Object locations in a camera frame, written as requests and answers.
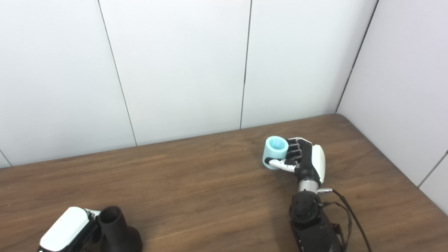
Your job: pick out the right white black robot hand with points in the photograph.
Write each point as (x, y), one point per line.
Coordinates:
(309, 161)

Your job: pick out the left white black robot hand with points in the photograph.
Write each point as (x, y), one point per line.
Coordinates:
(66, 227)

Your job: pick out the black funnel-shaped nozzle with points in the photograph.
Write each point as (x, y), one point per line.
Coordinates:
(119, 234)

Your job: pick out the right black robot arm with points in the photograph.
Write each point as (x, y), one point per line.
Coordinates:
(311, 227)

